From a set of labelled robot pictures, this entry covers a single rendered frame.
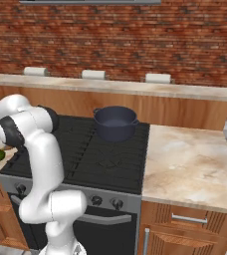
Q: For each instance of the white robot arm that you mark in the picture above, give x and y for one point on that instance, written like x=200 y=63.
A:
x=42 y=156

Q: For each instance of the dark blue cooking pot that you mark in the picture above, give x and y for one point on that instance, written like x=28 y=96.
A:
x=114 y=123

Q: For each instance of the black gas hob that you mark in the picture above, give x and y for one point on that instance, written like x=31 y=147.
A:
x=99 y=152

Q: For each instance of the wooden kitchen island counter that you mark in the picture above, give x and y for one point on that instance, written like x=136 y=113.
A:
x=118 y=96

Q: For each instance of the white bar stool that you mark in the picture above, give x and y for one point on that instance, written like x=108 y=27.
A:
x=36 y=71
x=93 y=74
x=158 y=78

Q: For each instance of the black hob knob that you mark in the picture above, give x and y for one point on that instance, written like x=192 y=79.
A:
x=96 y=200
x=20 y=189
x=117 y=203

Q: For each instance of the black oven door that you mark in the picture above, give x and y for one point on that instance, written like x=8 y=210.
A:
x=99 y=232

